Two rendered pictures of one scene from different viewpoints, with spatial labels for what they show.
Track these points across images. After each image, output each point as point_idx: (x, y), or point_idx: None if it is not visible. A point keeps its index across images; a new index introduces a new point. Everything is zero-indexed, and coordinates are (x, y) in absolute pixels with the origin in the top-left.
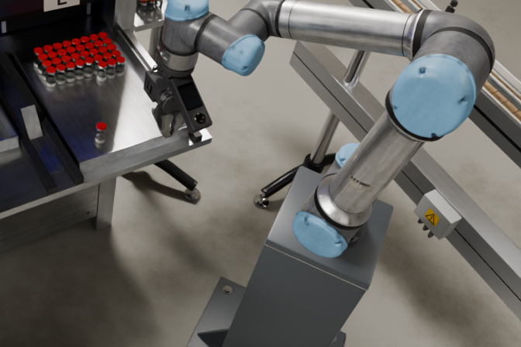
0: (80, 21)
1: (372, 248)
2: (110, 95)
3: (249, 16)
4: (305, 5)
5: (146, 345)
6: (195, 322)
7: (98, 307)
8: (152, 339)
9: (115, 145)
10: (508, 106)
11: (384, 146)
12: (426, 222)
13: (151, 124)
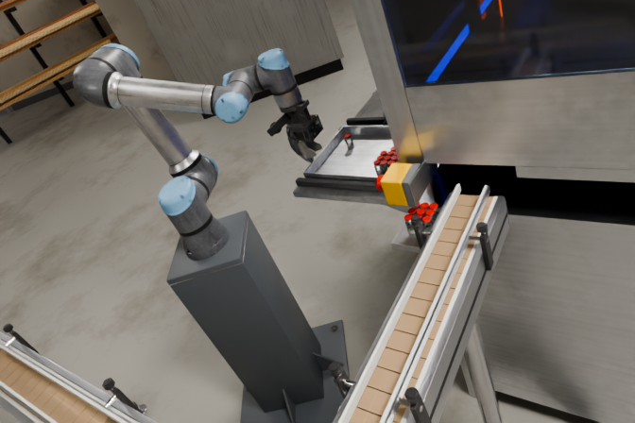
0: None
1: (180, 246)
2: (370, 163)
3: (234, 77)
4: (197, 84)
5: (371, 338)
6: (351, 374)
7: None
8: (370, 344)
9: (341, 151)
10: (31, 371)
11: None
12: None
13: (333, 170)
